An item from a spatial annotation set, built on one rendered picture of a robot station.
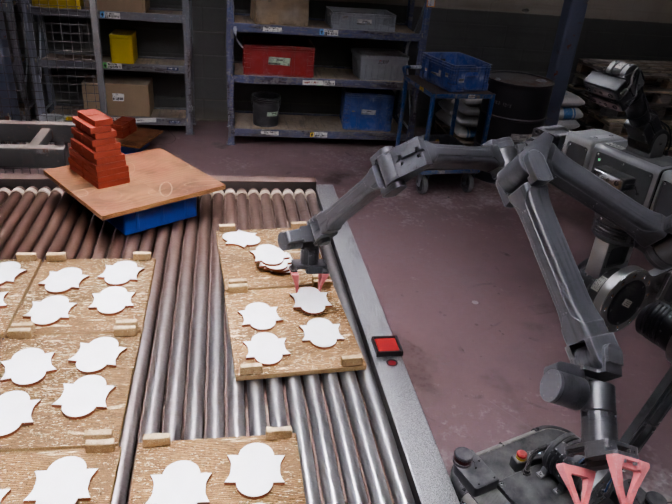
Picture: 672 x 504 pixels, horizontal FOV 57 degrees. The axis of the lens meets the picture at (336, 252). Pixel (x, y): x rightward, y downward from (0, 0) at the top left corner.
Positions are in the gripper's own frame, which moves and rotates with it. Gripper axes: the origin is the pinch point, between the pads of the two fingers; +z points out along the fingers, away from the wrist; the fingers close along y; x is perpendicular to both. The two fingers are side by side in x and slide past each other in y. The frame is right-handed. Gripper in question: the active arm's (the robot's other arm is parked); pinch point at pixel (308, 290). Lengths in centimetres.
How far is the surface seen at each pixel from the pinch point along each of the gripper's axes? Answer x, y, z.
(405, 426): 55, -14, 14
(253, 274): -14.5, 15.4, -0.2
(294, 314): 9.4, 5.8, 3.9
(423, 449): 63, -16, 15
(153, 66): -445, 62, -46
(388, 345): 26.2, -18.5, 7.1
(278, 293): -2.4, 8.9, 1.8
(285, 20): -415, -55, -93
